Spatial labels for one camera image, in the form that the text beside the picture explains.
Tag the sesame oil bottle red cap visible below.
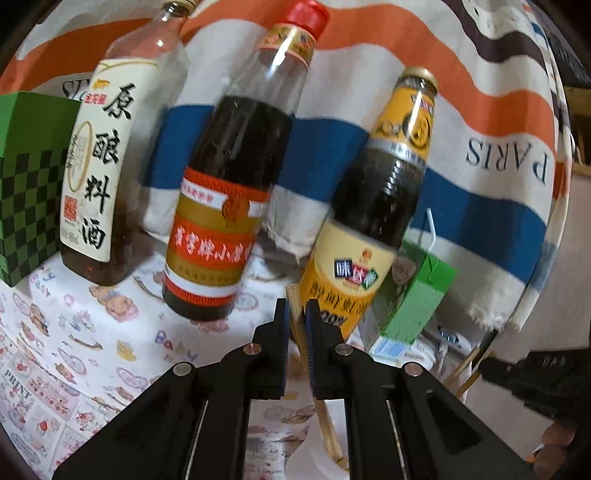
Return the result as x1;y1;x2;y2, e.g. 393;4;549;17
161;0;331;322

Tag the bear print tablecloth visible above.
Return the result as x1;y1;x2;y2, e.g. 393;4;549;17
0;240;462;480

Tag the green drink carton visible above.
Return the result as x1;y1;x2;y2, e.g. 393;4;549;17
367;242;458;363

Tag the green checkered box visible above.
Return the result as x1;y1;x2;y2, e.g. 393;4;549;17
0;91;84;288

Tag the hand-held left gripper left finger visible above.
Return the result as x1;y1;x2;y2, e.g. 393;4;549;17
53;298;293;480

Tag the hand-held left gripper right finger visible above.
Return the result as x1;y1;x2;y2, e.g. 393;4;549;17
305;299;539;480

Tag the cooking wine bottle white label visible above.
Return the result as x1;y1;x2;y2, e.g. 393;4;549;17
59;0;195;286

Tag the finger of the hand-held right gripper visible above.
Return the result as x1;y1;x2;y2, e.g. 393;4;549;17
479;356;520;393

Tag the person's right hand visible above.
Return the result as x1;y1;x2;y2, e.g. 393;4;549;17
526;420;585;464

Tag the oyster sauce bottle yellow label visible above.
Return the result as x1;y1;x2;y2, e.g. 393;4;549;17
298;67;439;342

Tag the white drinking straw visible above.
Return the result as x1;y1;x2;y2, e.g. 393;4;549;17
425;208;438;254

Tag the striped cloth backdrop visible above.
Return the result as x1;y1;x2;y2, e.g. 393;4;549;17
0;0;573;330

